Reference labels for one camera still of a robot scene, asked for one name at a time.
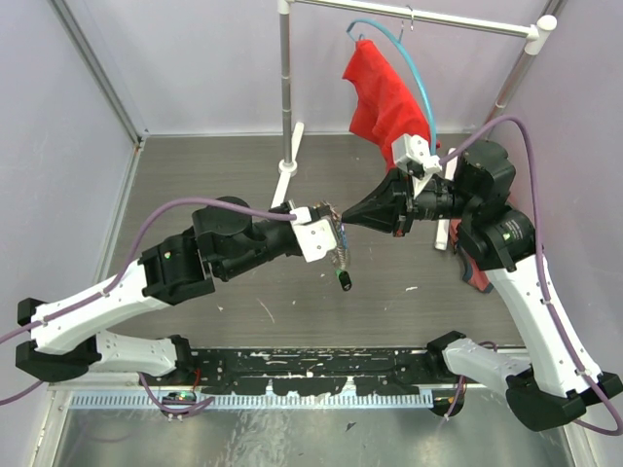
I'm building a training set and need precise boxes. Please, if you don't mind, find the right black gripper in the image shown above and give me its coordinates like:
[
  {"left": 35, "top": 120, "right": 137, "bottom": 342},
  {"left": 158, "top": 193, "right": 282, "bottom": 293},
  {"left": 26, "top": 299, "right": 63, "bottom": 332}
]
[{"left": 342, "top": 163, "right": 478, "bottom": 236}]

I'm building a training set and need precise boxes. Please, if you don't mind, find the blue tag key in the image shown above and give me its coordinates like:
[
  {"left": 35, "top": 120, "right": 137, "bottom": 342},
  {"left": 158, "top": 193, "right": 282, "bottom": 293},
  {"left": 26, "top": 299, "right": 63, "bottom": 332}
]
[{"left": 338, "top": 223, "right": 348, "bottom": 249}]

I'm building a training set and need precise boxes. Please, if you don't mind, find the metal numbered keyring organizer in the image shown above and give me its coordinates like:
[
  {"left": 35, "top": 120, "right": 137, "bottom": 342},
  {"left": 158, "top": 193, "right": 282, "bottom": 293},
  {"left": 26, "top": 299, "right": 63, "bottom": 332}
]
[{"left": 320, "top": 200, "right": 350, "bottom": 271}]

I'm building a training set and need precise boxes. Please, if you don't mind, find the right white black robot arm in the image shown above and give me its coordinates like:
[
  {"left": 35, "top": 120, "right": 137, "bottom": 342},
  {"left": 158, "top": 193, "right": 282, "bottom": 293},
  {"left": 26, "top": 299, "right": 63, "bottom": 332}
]
[{"left": 342, "top": 135, "right": 622, "bottom": 432}]

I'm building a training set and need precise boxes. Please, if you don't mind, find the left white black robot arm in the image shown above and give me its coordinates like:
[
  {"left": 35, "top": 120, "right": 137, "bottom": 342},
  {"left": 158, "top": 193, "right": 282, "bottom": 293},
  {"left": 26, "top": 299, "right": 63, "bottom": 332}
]
[{"left": 16, "top": 197, "right": 344, "bottom": 385}]

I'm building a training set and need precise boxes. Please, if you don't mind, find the white silver clothes rack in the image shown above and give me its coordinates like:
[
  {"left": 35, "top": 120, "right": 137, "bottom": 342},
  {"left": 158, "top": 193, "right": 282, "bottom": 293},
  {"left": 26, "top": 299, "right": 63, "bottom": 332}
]
[{"left": 270, "top": 0, "right": 559, "bottom": 252}]

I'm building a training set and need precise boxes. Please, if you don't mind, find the black key fob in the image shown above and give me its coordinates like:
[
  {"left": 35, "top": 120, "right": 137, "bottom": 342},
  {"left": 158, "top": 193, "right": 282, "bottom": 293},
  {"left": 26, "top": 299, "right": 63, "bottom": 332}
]
[{"left": 336, "top": 269, "right": 352, "bottom": 292}]

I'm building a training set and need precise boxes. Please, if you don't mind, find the red shirt on hanger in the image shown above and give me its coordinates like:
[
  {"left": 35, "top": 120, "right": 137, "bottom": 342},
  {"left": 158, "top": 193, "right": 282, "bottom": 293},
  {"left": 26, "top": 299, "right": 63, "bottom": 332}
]
[{"left": 343, "top": 39, "right": 436, "bottom": 170}]

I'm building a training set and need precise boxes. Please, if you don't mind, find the dark red printed shirt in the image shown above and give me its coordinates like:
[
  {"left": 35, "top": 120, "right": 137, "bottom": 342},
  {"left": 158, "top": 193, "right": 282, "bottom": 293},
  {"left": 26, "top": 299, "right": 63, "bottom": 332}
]
[{"left": 449, "top": 219, "right": 494, "bottom": 294}]

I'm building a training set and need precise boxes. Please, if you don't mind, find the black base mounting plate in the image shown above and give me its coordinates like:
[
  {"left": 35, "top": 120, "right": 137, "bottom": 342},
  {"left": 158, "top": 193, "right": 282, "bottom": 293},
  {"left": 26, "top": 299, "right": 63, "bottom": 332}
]
[{"left": 146, "top": 347, "right": 458, "bottom": 397}]

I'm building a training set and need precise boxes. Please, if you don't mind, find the teal clothes hanger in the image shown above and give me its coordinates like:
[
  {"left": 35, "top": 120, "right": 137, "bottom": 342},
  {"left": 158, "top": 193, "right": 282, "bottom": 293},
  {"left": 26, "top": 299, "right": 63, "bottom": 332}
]
[{"left": 346, "top": 5, "right": 438, "bottom": 157}]

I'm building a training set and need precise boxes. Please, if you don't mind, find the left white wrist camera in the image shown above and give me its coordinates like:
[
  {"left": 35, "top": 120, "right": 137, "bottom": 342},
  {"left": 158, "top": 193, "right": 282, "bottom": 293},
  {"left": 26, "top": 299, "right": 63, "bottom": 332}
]
[{"left": 290, "top": 204, "right": 338, "bottom": 263}]

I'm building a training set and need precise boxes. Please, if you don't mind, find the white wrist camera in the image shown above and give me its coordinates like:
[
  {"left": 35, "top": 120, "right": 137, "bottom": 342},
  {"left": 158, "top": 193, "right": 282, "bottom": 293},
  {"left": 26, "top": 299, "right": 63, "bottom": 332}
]
[
  {"left": 290, "top": 204, "right": 338, "bottom": 263},
  {"left": 391, "top": 134, "right": 442, "bottom": 198}
]

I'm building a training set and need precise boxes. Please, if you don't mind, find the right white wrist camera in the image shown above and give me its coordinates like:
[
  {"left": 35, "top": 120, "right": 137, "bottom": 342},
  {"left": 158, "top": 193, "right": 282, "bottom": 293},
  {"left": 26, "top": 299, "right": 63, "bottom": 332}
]
[{"left": 391, "top": 134, "right": 442, "bottom": 198}]

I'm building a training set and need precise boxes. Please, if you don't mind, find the slotted cable duct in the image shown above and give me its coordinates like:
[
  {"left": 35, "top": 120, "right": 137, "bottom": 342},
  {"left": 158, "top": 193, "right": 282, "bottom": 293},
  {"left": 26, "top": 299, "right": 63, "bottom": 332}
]
[{"left": 69, "top": 389, "right": 434, "bottom": 410}]

